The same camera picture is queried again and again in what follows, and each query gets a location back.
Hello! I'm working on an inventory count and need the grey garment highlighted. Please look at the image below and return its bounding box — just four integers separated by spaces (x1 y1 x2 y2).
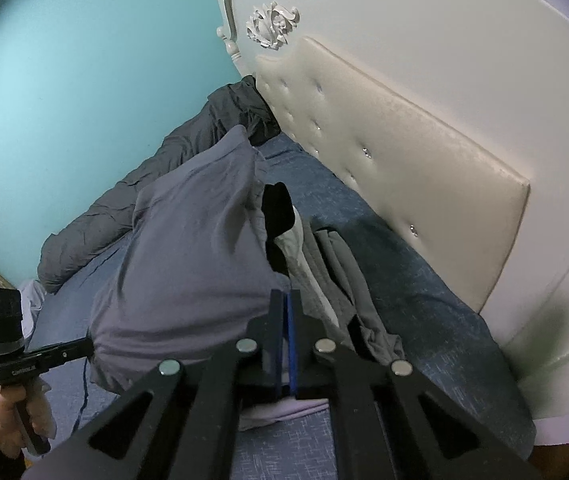
86 123 331 434

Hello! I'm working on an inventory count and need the stack of folded clothes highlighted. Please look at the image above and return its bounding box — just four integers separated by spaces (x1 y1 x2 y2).
262 182 406 365

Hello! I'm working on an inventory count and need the person's left hand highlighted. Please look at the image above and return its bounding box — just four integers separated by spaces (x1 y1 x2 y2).
0 386 56 458

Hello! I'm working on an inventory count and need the blue heathered bed sheet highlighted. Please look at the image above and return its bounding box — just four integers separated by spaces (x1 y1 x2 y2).
31 133 536 479

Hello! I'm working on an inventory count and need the dark grey rolled duvet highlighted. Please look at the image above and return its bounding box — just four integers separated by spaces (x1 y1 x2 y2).
36 74 284 295

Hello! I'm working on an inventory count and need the white tufted headboard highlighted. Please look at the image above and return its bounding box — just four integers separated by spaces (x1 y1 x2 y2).
218 0 569 445

